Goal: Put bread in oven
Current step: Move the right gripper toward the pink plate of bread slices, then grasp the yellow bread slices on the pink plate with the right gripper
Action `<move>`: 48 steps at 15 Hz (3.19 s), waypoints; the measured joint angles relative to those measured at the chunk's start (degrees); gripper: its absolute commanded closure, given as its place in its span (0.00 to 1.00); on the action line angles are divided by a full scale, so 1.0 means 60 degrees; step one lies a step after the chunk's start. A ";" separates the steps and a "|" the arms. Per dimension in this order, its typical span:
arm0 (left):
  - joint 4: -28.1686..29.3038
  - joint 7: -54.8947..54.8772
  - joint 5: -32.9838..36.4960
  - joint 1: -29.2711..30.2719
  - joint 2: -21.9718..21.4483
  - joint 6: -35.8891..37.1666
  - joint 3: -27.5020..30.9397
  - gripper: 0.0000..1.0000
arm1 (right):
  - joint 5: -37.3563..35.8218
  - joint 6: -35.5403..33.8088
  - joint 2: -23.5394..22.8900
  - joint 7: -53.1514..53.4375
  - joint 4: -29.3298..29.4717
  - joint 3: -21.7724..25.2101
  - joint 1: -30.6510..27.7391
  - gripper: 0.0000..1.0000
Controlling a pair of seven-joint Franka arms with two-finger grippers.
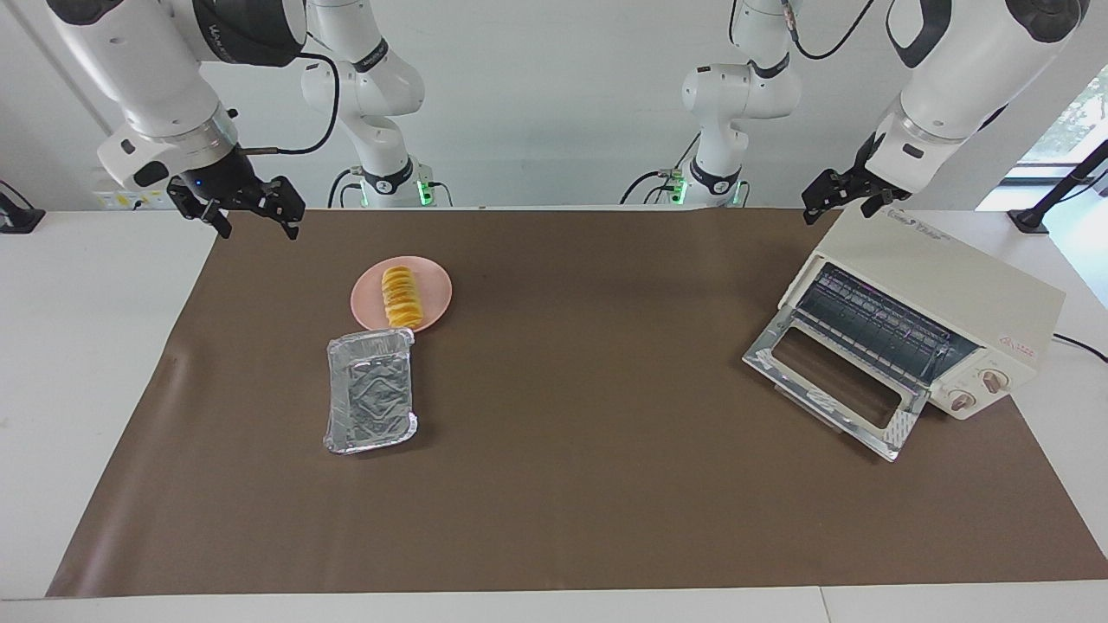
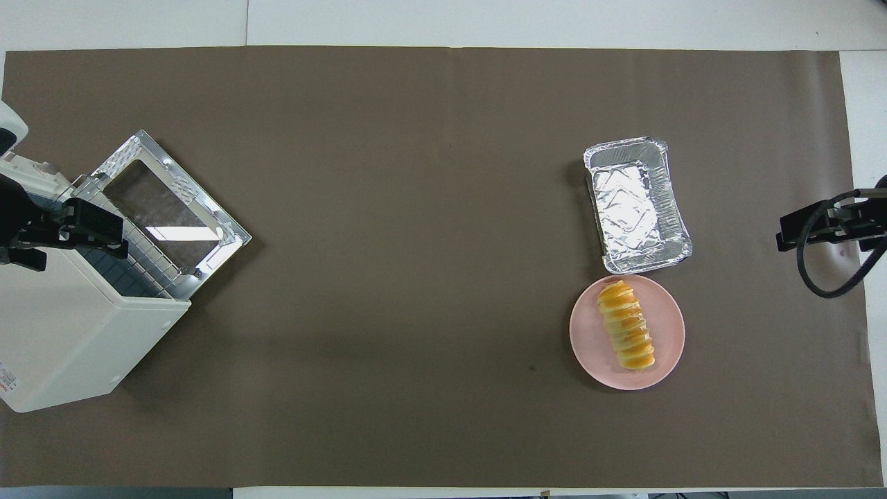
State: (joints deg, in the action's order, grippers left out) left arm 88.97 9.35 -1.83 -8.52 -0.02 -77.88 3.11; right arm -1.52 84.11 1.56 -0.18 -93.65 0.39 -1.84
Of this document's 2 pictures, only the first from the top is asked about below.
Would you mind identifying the silver foil baking tray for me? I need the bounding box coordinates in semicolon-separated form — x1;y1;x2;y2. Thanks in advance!
324;329;418;456

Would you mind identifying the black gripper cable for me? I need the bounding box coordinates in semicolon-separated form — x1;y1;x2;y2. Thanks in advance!
782;0;877;61
235;52;340;157

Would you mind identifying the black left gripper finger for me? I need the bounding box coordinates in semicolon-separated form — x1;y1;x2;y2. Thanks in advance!
802;169;854;226
860;190;912;219

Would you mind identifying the glass oven door metal frame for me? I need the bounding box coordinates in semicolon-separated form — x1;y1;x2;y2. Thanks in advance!
743;307;931;462

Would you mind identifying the brown table mat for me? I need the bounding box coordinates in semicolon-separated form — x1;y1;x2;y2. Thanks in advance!
46;208;1108;598

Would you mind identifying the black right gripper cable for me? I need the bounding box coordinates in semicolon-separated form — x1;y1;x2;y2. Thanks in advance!
235;52;340;157

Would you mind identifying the yellow ridged bread roll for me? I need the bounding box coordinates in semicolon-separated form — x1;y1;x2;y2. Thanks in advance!
382;266;424;330

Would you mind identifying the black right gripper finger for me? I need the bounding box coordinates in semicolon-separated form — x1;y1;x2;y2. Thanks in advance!
247;176;306;241
166;176;234;240

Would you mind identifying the white wall socket box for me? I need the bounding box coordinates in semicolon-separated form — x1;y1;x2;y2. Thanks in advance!
93;186;174;211

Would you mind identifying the black clamp mount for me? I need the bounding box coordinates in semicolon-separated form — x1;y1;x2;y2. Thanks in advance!
0;180;46;234

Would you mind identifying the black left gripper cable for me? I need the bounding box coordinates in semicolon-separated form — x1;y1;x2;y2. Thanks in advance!
782;0;877;61

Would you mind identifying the metal oven wire rack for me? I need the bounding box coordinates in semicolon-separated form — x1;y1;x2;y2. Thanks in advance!
795;264;979;388

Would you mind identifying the black oven power cord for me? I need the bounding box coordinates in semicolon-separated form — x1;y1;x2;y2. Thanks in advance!
1052;333;1108;363

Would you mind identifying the bright window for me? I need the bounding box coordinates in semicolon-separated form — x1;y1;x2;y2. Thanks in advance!
1017;67;1108;178

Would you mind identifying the cream toaster oven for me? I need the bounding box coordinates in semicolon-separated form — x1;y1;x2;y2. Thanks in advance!
777;205;1066;422

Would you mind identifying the pink round plate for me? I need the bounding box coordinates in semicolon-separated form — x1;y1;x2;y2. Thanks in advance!
351;255;454;333

